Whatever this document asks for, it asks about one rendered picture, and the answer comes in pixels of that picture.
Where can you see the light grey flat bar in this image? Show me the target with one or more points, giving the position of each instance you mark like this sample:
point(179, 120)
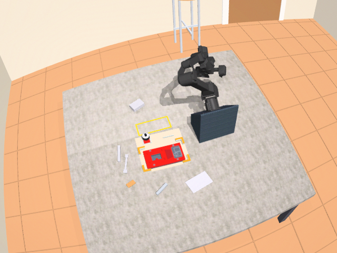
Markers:
point(161, 189)

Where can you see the black wheel with grey hub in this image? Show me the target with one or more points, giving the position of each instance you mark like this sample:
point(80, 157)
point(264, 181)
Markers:
point(145, 138)

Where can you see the small white rectangular block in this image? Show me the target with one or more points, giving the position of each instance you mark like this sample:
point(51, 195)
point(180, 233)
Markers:
point(136, 105)

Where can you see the orange flat rectangular block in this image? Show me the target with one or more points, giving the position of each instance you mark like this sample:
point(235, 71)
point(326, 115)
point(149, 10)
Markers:
point(131, 183)

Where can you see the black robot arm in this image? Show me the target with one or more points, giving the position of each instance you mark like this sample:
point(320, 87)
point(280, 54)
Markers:
point(190, 78)

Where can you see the white rectangular patch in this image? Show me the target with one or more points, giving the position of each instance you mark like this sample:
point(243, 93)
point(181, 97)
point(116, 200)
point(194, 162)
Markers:
point(198, 182)

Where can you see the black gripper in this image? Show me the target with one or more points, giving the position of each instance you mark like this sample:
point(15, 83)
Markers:
point(204, 73)

